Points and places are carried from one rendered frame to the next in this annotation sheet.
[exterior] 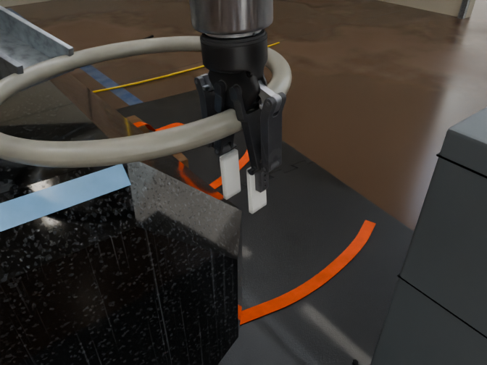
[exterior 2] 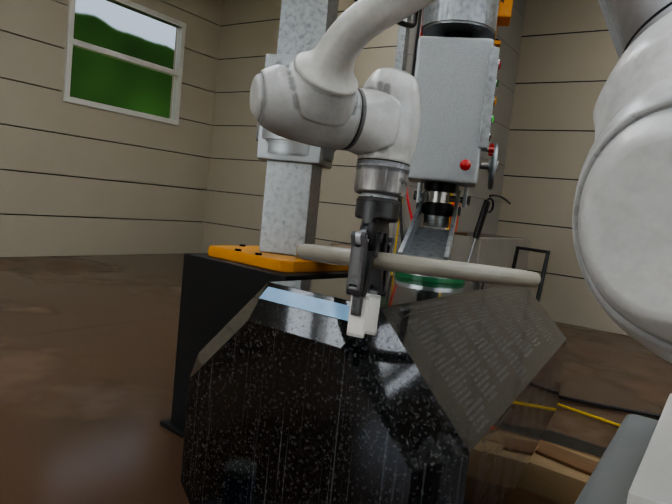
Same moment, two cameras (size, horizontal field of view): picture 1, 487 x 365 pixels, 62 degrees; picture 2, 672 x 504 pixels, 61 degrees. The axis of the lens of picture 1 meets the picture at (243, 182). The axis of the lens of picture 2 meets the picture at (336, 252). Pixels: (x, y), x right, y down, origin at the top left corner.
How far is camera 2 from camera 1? 0.92 m
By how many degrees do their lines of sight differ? 73
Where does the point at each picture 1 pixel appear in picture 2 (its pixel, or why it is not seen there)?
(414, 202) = not seen: outside the picture
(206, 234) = (397, 417)
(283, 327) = not seen: outside the picture
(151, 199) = (371, 347)
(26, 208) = (312, 304)
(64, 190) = (333, 306)
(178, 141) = (325, 251)
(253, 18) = (363, 182)
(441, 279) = not seen: outside the picture
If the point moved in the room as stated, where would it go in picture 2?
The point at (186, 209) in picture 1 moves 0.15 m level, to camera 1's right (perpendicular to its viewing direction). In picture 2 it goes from (396, 382) to (430, 410)
